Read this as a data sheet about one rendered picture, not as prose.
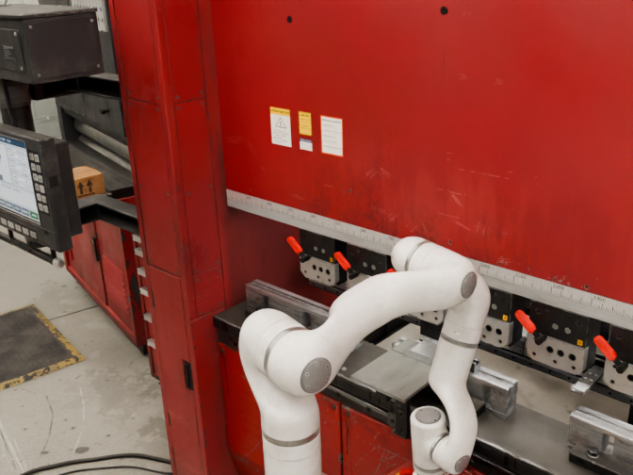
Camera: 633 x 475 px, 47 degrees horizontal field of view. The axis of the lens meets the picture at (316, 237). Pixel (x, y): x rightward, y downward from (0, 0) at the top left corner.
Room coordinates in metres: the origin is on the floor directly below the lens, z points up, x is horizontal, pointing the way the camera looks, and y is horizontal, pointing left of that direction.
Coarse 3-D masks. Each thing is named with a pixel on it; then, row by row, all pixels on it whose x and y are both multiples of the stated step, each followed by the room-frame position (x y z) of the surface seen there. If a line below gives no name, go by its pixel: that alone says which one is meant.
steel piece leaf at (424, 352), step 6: (420, 342) 1.87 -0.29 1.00; (426, 342) 1.86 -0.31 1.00; (414, 348) 1.84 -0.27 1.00; (420, 348) 1.83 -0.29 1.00; (426, 348) 1.83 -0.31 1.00; (432, 348) 1.83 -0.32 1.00; (408, 354) 1.79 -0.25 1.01; (414, 354) 1.78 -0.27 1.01; (420, 354) 1.77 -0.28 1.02; (426, 354) 1.80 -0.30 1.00; (432, 354) 1.80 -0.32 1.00; (420, 360) 1.77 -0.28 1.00; (426, 360) 1.75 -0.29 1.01; (432, 360) 1.77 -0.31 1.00
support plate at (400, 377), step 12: (396, 348) 1.84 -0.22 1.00; (408, 348) 1.84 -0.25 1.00; (384, 360) 1.78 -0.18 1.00; (396, 360) 1.78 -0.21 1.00; (408, 360) 1.77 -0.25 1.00; (360, 372) 1.72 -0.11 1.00; (372, 372) 1.72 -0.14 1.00; (384, 372) 1.72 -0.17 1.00; (396, 372) 1.71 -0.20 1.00; (408, 372) 1.71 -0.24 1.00; (420, 372) 1.71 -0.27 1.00; (372, 384) 1.66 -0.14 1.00; (384, 384) 1.66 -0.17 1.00; (396, 384) 1.66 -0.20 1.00; (408, 384) 1.66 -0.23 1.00; (420, 384) 1.65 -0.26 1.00; (396, 396) 1.60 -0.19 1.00; (408, 396) 1.60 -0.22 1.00
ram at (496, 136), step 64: (256, 0) 2.26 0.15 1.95; (320, 0) 2.08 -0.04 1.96; (384, 0) 1.93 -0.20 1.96; (448, 0) 1.80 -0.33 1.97; (512, 0) 1.68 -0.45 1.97; (576, 0) 1.58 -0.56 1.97; (256, 64) 2.27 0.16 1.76; (320, 64) 2.08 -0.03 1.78; (384, 64) 1.93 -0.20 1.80; (448, 64) 1.79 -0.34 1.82; (512, 64) 1.68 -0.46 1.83; (576, 64) 1.57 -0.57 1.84; (256, 128) 2.28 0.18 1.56; (384, 128) 1.93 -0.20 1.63; (448, 128) 1.79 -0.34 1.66; (512, 128) 1.67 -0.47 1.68; (576, 128) 1.56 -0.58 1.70; (256, 192) 2.30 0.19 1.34; (320, 192) 2.10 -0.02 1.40; (384, 192) 1.93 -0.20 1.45; (448, 192) 1.78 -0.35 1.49; (512, 192) 1.66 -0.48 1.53; (576, 192) 1.55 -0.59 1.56; (512, 256) 1.65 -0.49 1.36; (576, 256) 1.54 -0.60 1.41
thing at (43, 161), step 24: (24, 144) 2.14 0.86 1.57; (48, 144) 2.10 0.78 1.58; (48, 168) 2.09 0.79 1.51; (72, 168) 2.17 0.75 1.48; (48, 192) 2.08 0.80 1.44; (72, 192) 2.16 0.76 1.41; (0, 216) 2.33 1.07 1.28; (24, 216) 2.21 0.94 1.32; (48, 216) 2.10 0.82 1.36; (72, 216) 2.15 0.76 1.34; (48, 240) 2.11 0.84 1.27
